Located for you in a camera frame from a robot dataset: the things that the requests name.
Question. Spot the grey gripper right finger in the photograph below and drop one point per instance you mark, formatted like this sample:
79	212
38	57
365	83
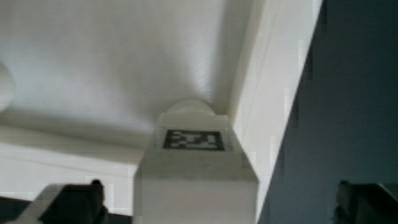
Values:
367	203

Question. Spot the white square tabletop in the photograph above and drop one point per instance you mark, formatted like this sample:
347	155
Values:
104	60

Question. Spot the white table leg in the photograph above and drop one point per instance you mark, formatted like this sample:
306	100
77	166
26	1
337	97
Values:
196	183

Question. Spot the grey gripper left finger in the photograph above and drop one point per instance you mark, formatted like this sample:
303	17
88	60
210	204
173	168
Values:
68	204

